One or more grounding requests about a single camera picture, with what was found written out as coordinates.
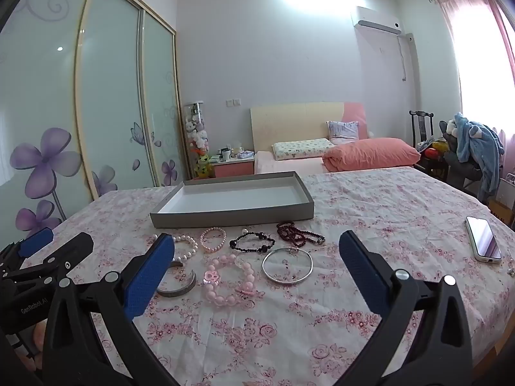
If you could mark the pink curtain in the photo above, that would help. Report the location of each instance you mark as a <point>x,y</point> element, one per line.
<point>454,28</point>

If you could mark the white patterned pillow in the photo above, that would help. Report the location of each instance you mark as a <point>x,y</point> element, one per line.
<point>299,148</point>

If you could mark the glass wardrobe with purple flowers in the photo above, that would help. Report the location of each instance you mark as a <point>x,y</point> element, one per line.
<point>108,88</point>

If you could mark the thin silver bangle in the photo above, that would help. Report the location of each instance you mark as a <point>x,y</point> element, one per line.
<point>266,271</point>

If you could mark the small lilac printed pillow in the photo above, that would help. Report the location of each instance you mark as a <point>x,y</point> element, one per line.
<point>342,132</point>

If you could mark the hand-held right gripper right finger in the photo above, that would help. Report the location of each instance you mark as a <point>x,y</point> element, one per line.
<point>362,277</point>

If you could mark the beige and pink headboard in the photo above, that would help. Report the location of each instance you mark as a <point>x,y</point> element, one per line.
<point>289,122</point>

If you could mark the clear tube of plush toys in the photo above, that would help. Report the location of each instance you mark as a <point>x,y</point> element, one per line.
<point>198,136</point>

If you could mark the salmon pink pillow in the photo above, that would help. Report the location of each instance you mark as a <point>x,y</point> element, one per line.
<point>370,152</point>

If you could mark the white smartphone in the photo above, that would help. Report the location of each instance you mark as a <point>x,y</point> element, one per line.
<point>483,239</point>

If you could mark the grey cardboard tray box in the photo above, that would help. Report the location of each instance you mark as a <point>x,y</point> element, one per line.
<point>241,215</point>

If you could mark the person's left hand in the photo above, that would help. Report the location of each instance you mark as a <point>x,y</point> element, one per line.
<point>38,341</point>

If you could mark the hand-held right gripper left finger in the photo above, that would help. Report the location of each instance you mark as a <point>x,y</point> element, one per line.
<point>149,277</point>

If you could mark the pink floral cloth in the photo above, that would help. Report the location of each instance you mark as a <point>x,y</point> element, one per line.
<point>281,329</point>

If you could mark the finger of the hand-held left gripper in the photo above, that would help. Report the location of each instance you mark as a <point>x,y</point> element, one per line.
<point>36,241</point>
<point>68,255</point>

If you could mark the light blue plush garment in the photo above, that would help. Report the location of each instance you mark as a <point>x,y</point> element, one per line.
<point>478,140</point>

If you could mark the pink bed mattress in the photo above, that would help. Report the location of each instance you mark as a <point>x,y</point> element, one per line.
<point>289,165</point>

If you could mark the white wall socket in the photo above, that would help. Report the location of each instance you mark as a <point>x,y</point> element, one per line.
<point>233,102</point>

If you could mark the white air conditioner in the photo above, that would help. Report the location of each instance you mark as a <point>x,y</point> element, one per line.
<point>376,20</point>

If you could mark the white cup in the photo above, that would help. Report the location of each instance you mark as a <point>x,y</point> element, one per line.
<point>225,154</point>

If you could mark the dark wooden chair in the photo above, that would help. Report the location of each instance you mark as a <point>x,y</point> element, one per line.
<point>420,122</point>

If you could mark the pink nightstand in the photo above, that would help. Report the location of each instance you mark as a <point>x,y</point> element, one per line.
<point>233,168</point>

